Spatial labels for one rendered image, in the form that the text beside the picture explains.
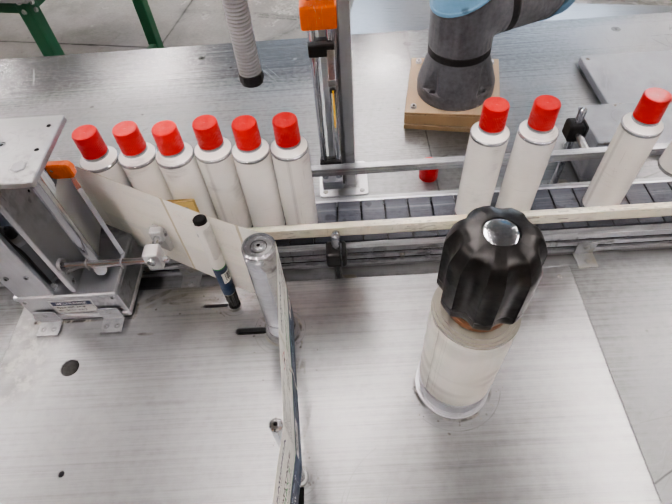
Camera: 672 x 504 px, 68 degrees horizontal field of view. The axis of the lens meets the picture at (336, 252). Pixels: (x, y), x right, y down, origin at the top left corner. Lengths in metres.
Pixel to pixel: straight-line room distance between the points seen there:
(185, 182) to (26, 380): 0.33
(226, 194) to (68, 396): 0.34
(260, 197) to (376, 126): 0.40
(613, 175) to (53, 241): 0.76
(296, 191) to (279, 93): 0.48
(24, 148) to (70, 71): 0.80
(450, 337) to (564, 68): 0.89
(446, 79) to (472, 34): 0.09
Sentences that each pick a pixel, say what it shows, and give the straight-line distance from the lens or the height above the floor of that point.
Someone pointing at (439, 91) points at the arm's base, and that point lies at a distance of 1.00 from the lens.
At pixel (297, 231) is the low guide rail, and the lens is 0.74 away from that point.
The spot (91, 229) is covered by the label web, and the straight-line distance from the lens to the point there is 0.77.
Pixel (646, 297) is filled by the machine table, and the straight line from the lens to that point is 0.87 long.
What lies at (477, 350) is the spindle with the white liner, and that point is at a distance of 0.48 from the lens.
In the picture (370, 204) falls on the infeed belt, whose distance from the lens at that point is 0.82.
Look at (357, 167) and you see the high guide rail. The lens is 0.76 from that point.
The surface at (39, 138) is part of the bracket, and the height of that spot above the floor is 1.14.
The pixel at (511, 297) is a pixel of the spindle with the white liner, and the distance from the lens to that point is 0.42.
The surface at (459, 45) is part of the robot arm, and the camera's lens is 0.96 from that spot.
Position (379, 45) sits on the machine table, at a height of 0.83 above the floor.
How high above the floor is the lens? 1.48
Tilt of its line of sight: 53 degrees down
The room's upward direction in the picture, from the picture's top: 5 degrees counter-clockwise
